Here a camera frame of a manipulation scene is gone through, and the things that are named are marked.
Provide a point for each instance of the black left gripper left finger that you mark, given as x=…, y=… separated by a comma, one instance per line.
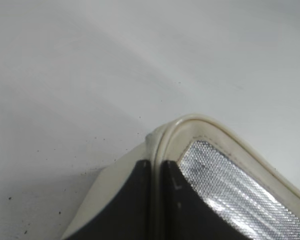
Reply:
x=126, y=215

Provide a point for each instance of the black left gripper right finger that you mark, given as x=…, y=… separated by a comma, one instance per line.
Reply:
x=183, y=213

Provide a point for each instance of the cream zippered bag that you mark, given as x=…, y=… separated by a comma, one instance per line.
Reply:
x=231, y=178

